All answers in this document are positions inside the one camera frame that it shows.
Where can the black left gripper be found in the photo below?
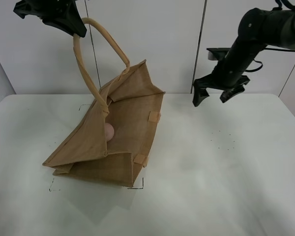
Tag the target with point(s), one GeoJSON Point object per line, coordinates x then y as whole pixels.
{"type": "Point", "coordinates": [60, 14]}

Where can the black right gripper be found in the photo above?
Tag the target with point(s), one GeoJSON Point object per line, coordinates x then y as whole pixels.
{"type": "Point", "coordinates": [232, 62]}

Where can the pink peach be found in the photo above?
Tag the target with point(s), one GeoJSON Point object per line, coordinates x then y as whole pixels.
{"type": "Point", "coordinates": [109, 131]}

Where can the brown linen tote bag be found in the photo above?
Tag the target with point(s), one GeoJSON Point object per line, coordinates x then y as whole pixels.
{"type": "Point", "coordinates": [131, 103]}

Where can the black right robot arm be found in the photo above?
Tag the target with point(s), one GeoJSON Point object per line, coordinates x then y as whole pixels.
{"type": "Point", "coordinates": [258, 30]}

